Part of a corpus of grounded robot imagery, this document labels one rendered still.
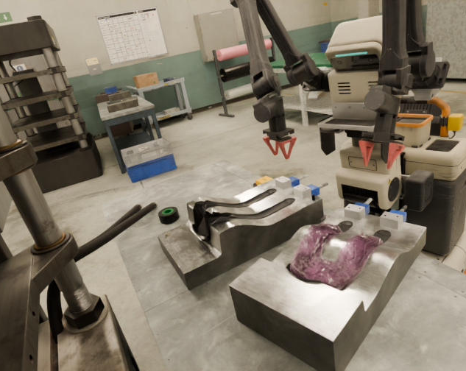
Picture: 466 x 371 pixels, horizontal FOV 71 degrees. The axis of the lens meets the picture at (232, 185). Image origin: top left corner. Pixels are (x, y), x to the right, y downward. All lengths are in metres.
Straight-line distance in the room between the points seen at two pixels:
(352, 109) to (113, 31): 6.45
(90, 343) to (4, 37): 4.21
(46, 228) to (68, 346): 0.31
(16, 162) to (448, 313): 0.97
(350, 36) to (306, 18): 7.71
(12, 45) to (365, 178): 4.24
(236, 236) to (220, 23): 6.88
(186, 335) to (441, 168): 1.24
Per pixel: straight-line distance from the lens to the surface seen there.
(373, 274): 0.82
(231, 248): 0.97
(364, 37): 1.30
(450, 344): 0.83
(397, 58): 1.06
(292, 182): 1.21
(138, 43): 7.49
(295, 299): 0.72
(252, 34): 1.19
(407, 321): 0.85
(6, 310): 0.77
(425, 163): 1.66
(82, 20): 7.46
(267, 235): 1.02
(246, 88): 6.95
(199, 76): 7.77
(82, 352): 0.98
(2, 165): 0.80
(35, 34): 4.81
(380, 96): 0.99
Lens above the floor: 1.41
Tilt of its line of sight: 24 degrees down
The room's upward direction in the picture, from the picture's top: 12 degrees counter-clockwise
